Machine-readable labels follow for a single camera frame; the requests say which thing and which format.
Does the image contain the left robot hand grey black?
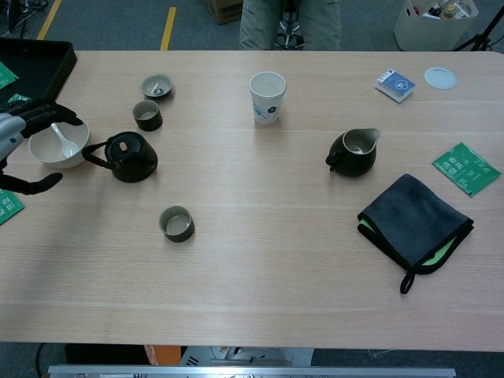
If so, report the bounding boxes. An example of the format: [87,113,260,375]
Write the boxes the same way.
[0,101,84,197]

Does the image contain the black teapot with handle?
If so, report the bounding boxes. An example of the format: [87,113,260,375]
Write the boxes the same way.
[81,131,159,183]

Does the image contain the robot base chassis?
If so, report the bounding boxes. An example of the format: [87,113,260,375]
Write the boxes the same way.
[179,346,314,367]

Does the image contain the cream bowl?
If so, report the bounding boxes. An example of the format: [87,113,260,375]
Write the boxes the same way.
[28,117,92,169]

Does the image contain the white plastic spoon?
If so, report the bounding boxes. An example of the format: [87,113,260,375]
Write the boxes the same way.
[50,122,80,159]

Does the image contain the black tray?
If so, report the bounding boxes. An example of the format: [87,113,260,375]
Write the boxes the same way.
[0,37,78,115]

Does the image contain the dark cylindrical teacup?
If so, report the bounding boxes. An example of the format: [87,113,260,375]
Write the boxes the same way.
[132,99,164,132]
[158,205,195,243]

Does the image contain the flared grey teacup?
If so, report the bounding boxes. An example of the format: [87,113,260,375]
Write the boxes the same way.
[140,73,174,101]

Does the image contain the cardboard box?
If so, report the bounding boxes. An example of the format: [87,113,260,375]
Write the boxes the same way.
[201,0,245,25]

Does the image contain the floral print paper cup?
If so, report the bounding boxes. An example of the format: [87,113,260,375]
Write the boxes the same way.
[248,71,287,126]

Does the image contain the person in khaki trousers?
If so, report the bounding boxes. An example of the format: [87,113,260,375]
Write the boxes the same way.
[239,0,343,51]

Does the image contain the office chair base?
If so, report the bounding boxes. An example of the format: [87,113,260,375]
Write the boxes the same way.
[275,0,306,50]

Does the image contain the orange object under table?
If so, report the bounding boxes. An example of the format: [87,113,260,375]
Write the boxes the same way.
[143,344,182,366]

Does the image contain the dark ceramic pitcher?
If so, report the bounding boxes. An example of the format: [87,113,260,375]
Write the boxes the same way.
[324,128,382,178]

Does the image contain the blue white card box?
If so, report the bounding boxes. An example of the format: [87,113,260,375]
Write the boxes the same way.
[374,67,417,104]

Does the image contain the grey green folded cloth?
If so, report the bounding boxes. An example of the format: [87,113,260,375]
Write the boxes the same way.
[357,173,475,295]

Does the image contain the white storage bin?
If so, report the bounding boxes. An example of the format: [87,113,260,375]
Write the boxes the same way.
[393,0,480,52]

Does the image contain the clear round plastic lid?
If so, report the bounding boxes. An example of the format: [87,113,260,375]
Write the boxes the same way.
[424,66,458,91]

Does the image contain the black tripod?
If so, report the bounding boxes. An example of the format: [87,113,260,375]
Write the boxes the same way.
[452,2,504,53]

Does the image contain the aluminium rail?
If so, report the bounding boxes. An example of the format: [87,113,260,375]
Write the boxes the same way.
[46,364,458,378]

